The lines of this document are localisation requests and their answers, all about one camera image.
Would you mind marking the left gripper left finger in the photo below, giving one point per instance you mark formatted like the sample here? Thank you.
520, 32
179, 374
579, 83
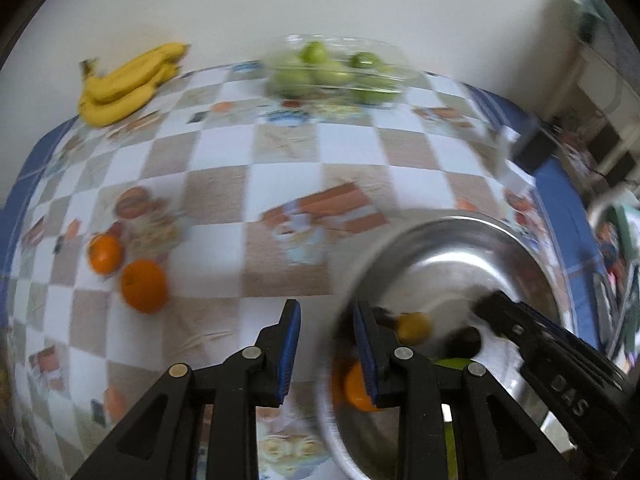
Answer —
160, 436

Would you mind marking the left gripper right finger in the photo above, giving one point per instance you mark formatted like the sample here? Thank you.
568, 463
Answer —
495, 438

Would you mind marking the green mango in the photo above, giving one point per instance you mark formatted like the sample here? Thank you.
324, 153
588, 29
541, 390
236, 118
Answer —
452, 464

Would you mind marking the dark plum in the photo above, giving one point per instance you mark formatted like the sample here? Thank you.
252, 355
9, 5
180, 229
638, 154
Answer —
462, 344

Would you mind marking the orange tangerine large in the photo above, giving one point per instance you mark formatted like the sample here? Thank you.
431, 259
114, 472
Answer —
143, 285

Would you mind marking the large steel bowl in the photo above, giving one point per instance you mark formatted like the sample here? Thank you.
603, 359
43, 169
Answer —
437, 263

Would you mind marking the checkered blue tablecloth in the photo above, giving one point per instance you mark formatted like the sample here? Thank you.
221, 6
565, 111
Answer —
239, 198

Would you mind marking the white charger stand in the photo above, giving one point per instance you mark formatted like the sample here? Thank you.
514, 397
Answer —
507, 172

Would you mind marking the black power bank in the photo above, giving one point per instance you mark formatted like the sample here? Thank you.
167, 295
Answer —
533, 148

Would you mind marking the yellow banana bunch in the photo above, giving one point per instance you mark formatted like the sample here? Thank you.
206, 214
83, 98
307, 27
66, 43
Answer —
106, 99

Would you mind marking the clear plastic fruit tray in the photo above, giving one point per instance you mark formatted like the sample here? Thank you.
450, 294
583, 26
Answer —
354, 70

